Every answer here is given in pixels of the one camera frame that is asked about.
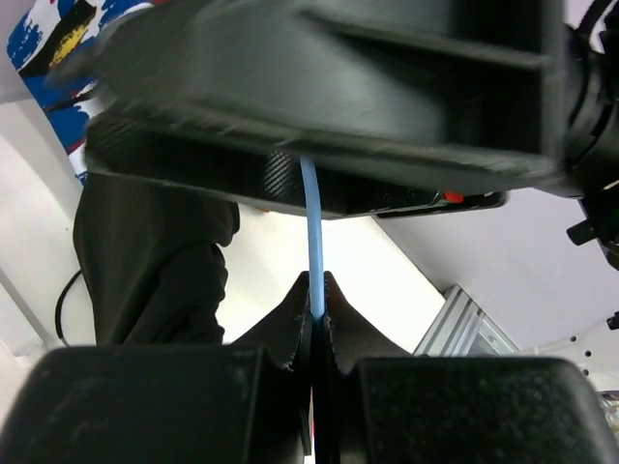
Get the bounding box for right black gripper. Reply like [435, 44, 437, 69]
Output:
[564, 1, 618, 269]

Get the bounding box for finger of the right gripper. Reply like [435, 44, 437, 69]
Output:
[84, 115, 508, 219]
[62, 1, 566, 187]

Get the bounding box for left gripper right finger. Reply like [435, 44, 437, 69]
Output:
[321, 274, 618, 463]

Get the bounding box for blue white patterned shorts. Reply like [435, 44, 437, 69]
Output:
[7, 0, 158, 183]

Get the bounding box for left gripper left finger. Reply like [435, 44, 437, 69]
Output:
[1, 273, 311, 463]

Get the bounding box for light blue wire hanger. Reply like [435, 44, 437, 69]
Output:
[299, 155, 326, 464]

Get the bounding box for aluminium mounting rail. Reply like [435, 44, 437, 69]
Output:
[413, 285, 519, 357]

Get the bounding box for black trousers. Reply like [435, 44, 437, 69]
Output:
[73, 174, 240, 346]

